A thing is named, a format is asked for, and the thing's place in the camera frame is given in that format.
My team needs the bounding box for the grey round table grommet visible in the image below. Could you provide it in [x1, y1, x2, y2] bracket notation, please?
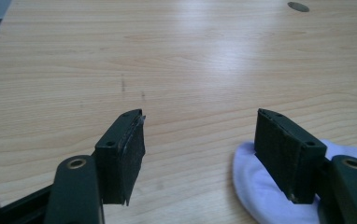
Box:
[287, 1, 310, 13]

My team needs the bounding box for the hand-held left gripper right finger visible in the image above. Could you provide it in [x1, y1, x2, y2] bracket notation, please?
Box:
[253, 107, 328, 205]

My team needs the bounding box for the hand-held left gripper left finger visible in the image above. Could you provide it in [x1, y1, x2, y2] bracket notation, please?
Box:
[93, 108, 147, 206]

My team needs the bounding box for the lavender ankle sock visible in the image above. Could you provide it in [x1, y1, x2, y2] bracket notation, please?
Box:
[232, 138, 357, 224]

